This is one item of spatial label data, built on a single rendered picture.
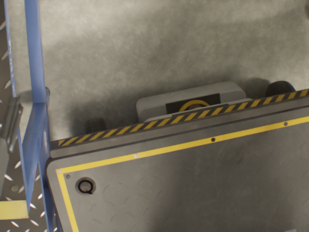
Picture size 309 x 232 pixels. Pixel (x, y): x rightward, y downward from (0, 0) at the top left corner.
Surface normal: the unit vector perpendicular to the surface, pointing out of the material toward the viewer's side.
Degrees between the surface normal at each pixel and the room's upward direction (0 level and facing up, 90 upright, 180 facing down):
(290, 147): 0
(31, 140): 90
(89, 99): 0
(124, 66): 0
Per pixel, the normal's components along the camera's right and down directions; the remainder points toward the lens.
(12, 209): 0.14, 0.32
